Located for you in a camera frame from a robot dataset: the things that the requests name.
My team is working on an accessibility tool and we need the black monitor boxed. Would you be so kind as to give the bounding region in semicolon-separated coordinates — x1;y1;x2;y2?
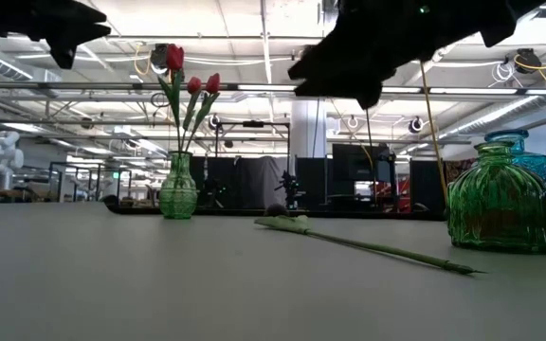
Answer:
332;143;392;184

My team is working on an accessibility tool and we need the black partition panel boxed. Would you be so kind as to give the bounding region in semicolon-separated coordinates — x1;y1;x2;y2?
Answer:
296;156;326;209
409;158;446;217

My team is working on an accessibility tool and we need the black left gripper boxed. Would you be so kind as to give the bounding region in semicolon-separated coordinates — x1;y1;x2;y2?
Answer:
0;0;112;70

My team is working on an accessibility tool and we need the tall green glass vase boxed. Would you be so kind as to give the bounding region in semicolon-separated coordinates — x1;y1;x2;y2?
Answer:
158;150;199;220

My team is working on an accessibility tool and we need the blue glass vase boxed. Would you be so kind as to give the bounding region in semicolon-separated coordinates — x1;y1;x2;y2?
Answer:
484;129;546;188

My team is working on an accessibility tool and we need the squat green glass vase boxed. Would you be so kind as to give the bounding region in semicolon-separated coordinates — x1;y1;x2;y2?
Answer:
446;140;546;256

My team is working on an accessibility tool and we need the white column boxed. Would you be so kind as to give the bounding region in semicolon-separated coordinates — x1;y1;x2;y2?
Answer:
290;99;327;158

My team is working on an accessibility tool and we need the black hanging cable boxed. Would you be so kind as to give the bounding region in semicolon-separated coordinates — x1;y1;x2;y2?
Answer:
365;107;377;167

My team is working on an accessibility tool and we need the yellow hanging cable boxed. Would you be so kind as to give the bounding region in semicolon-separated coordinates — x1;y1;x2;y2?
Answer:
419;61;449;205

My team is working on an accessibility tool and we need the black table frame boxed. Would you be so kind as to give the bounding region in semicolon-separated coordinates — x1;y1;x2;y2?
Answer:
103;202;447;220

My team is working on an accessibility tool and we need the black frame stand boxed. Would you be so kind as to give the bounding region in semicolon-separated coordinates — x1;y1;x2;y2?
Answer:
212;120;292;209

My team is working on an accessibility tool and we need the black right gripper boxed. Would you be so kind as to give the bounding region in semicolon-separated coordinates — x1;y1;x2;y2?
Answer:
287;0;511;110

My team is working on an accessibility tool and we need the long LED light bar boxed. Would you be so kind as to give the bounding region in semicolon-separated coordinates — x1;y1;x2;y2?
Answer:
100;82;546;95

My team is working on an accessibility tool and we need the silver ventilation duct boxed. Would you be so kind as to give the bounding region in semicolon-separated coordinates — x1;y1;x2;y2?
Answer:
438;94;546;139

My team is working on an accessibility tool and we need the black artificial tulip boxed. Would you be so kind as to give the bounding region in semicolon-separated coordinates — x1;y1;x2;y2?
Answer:
253;203;486;276

